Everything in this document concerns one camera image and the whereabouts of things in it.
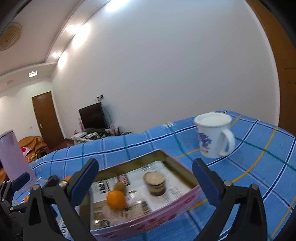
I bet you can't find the kiwi fruit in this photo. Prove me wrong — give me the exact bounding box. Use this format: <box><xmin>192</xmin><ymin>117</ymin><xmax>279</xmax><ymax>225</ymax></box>
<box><xmin>113</xmin><ymin>182</ymin><xmax>126</xmax><ymax>194</ymax></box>

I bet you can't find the black television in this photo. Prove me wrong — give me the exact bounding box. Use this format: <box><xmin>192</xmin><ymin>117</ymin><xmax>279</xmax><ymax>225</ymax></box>
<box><xmin>78</xmin><ymin>102</ymin><xmax>108</xmax><ymax>129</ymax></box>

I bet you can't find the pink metal tin tray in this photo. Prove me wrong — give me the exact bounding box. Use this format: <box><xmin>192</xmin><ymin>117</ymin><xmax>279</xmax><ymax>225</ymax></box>
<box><xmin>78</xmin><ymin>150</ymin><xmax>201</xmax><ymax>240</ymax></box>

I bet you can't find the lilac cylindrical container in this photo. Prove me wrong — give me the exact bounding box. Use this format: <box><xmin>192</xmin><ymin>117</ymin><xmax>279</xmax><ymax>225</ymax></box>
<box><xmin>0</xmin><ymin>130</ymin><xmax>36</xmax><ymax>191</ymax></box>

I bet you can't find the blue plaid tablecloth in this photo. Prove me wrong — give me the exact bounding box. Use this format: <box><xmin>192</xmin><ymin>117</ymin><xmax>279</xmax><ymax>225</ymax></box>
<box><xmin>30</xmin><ymin>111</ymin><xmax>295</xmax><ymax>240</ymax></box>

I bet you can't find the orange wooden armchair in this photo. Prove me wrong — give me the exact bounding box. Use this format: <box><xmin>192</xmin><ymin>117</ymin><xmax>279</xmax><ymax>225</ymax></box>
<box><xmin>18</xmin><ymin>136</ymin><xmax>50</xmax><ymax>163</ymax></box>

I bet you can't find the tv stand with clutter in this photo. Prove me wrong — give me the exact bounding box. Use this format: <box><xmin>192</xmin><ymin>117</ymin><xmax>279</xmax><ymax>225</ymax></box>
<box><xmin>70</xmin><ymin>125</ymin><xmax>132</xmax><ymax>145</ymax></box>

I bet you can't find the large wooden door right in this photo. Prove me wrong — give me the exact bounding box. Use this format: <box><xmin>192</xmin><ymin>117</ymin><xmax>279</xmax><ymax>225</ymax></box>
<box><xmin>247</xmin><ymin>1</ymin><xmax>295</xmax><ymax>135</ymax></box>

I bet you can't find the round ceiling lamp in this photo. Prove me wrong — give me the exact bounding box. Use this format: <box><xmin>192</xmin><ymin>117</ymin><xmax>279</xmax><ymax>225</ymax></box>
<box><xmin>0</xmin><ymin>22</ymin><xmax>22</xmax><ymax>51</ymax></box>

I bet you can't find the brown wooden door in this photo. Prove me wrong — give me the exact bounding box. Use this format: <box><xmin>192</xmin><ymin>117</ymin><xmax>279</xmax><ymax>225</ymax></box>
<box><xmin>32</xmin><ymin>91</ymin><xmax>64</xmax><ymax>149</ymax></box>

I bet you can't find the white floral mug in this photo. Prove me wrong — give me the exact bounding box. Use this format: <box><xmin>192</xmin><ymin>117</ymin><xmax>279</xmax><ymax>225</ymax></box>
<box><xmin>194</xmin><ymin>112</ymin><xmax>235</xmax><ymax>159</ymax></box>

